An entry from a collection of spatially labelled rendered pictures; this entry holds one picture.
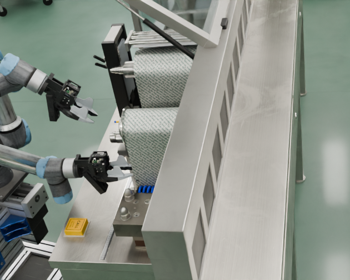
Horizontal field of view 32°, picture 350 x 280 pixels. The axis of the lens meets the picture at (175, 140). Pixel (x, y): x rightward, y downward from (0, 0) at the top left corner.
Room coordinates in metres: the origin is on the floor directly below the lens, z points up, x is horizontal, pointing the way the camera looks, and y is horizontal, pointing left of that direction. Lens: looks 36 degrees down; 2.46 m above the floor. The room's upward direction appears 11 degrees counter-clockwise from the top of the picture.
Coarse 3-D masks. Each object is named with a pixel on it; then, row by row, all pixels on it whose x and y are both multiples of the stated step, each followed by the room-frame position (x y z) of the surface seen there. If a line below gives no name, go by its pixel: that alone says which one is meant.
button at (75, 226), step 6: (72, 222) 1.71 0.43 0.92; (78, 222) 1.71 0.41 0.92; (84, 222) 1.70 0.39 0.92; (66, 228) 1.69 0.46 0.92; (72, 228) 1.68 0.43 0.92; (78, 228) 1.67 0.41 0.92; (84, 228) 1.68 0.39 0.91; (66, 234) 1.68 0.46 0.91; (72, 234) 1.67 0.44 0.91; (78, 234) 1.66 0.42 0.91
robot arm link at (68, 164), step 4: (64, 160) 1.80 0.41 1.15; (68, 160) 1.80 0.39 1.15; (72, 160) 1.79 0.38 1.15; (64, 164) 1.78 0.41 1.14; (68, 164) 1.78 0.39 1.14; (72, 164) 1.77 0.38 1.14; (64, 168) 1.77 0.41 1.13; (68, 168) 1.77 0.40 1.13; (72, 168) 1.76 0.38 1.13; (64, 172) 1.77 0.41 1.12; (68, 172) 1.76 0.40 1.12; (72, 172) 1.76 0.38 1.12; (64, 176) 1.77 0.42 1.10; (68, 176) 1.76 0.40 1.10; (72, 176) 1.76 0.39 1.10
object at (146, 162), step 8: (128, 152) 1.72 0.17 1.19; (136, 152) 1.72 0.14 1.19; (144, 152) 1.71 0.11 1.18; (152, 152) 1.70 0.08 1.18; (160, 152) 1.69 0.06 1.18; (136, 160) 1.72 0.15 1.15; (144, 160) 1.71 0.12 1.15; (152, 160) 1.70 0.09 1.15; (160, 160) 1.69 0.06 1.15; (136, 168) 1.72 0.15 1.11; (144, 168) 1.71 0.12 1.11; (152, 168) 1.70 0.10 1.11; (136, 176) 1.72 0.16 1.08; (144, 176) 1.71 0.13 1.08; (152, 176) 1.71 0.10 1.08; (136, 184) 1.72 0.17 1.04; (144, 184) 1.72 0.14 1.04; (152, 184) 1.71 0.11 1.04
